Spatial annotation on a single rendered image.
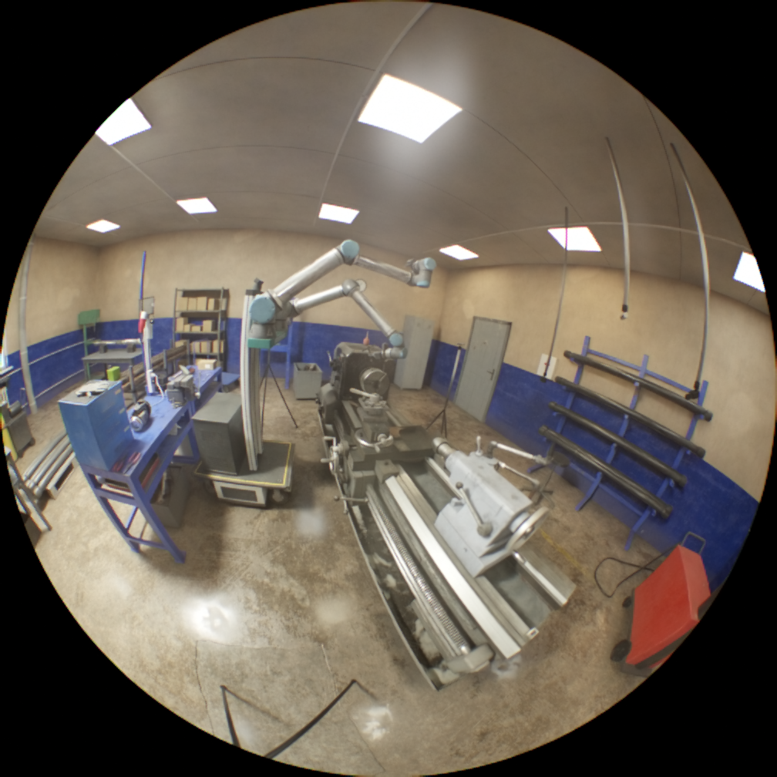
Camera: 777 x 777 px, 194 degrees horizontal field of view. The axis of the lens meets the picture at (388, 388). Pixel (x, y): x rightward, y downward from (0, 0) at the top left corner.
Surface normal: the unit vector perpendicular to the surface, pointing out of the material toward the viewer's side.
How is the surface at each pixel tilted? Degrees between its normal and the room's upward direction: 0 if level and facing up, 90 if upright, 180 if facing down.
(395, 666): 0
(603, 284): 90
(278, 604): 0
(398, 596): 0
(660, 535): 90
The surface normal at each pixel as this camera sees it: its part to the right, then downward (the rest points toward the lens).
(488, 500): -0.88, -0.17
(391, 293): 0.38, 0.34
